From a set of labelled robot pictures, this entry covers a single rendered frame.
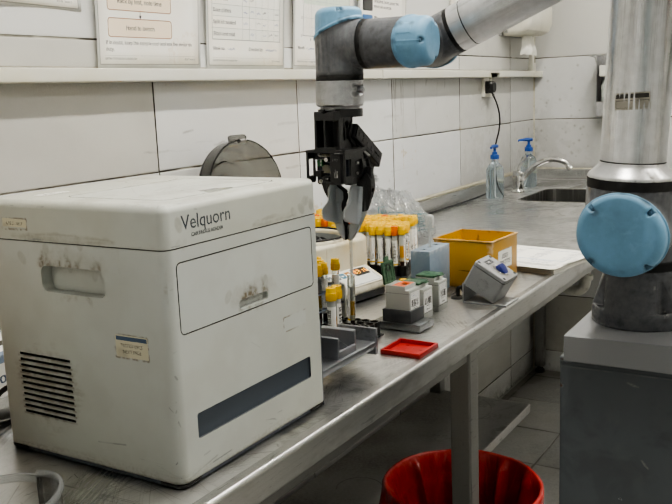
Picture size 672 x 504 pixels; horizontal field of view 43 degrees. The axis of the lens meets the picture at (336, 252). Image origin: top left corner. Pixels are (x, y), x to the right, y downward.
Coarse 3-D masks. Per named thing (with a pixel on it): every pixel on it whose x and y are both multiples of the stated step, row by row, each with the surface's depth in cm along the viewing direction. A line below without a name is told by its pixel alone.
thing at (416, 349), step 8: (392, 344) 136; (400, 344) 137; (408, 344) 137; (416, 344) 137; (424, 344) 136; (432, 344) 136; (384, 352) 133; (392, 352) 132; (400, 352) 131; (408, 352) 131; (416, 352) 133; (424, 352) 131
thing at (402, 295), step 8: (392, 288) 146; (400, 288) 145; (408, 288) 146; (416, 288) 146; (392, 296) 146; (400, 296) 145; (408, 296) 144; (416, 296) 146; (392, 304) 146; (400, 304) 145; (408, 304) 145; (416, 304) 147
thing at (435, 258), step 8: (416, 248) 166; (424, 248) 166; (432, 248) 166; (440, 248) 167; (448, 248) 171; (416, 256) 164; (424, 256) 163; (432, 256) 164; (440, 256) 167; (448, 256) 171; (416, 264) 164; (424, 264) 163; (432, 264) 164; (440, 264) 167; (448, 264) 171; (416, 272) 164; (448, 272) 171; (448, 280) 172; (448, 288) 171
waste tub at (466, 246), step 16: (448, 240) 175; (464, 240) 173; (480, 240) 186; (496, 240) 172; (512, 240) 179; (464, 256) 174; (480, 256) 172; (496, 256) 173; (512, 256) 179; (464, 272) 175
